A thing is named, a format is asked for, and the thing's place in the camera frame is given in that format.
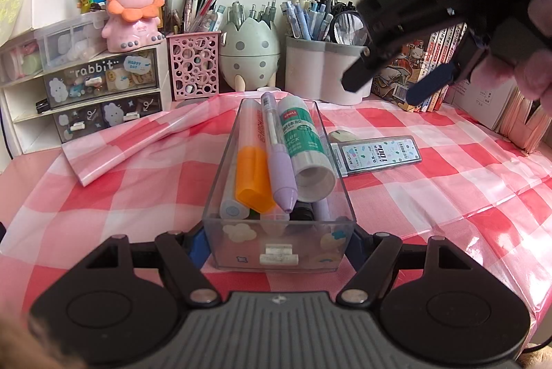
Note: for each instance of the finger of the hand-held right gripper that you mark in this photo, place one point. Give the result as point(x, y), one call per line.
point(362, 69)
point(431, 82)

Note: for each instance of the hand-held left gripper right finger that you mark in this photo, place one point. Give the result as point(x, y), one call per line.
point(356, 250)

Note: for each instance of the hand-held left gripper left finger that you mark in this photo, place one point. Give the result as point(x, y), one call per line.
point(196, 246)

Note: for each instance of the clear plastic drawer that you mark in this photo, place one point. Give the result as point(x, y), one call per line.
point(241, 252)

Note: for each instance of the light blue highlighter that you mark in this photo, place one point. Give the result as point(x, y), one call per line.
point(230, 208)

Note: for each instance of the black marker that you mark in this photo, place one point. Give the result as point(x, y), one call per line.
point(304, 213)

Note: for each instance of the dark pencil lead case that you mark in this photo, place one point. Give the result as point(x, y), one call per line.
point(375, 155)

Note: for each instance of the pink highlighter orange cap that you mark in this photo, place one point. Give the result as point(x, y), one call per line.
point(254, 179)

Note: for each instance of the green label glue stick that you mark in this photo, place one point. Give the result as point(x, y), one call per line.
point(302, 136)

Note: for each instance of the person's right hand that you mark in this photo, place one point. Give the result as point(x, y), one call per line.
point(537, 80)

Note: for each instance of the pink spine comic book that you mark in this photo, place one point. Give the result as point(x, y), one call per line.
point(459, 41)
point(396, 71)
point(449, 43)
point(438, 43)

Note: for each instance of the black magnifying glass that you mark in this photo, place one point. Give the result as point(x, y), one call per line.
point(349, 28)

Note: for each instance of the stack of white printed papers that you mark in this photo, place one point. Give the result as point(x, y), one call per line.
point(478, 101)

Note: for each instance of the white flower pen holder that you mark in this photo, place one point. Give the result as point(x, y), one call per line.
point(310, 71)

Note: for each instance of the bunch of blue pens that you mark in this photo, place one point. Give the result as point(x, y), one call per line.
point(306, 20)

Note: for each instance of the pink checkered tablecloth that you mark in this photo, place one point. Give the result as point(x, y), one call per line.
point(129, 201)

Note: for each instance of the pink striped pencil bag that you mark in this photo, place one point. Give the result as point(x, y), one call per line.
point(526, 127)

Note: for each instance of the green egg pen holder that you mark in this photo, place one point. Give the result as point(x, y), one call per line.
point(248, 54)

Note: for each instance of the bunch of green pens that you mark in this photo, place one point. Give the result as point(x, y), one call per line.
point(258, 13)

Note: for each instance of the small cloud print drawer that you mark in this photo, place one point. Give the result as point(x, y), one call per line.
point(77, 123)
point(131, 110)

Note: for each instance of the bunch of assorted pens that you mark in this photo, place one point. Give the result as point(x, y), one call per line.
point(202, 13)

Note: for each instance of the pink lattice pen holder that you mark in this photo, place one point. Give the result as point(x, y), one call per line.
point(192, 65)

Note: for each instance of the wide cloud print drawer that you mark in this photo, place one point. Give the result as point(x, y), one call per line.
point(99, 78)

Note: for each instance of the small black clip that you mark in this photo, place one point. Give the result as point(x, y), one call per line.
point(43, 106)

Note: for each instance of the white desktop drawer organizer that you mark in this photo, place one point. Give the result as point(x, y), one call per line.
point(21, 123)

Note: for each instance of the clear lidded storage box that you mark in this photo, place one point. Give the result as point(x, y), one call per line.
point(73, 43)

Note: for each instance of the pink lion toy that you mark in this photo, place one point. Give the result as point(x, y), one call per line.
point(131, 2)

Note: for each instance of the clear box with tape rolls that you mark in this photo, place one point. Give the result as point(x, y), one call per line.
point(21, 63)

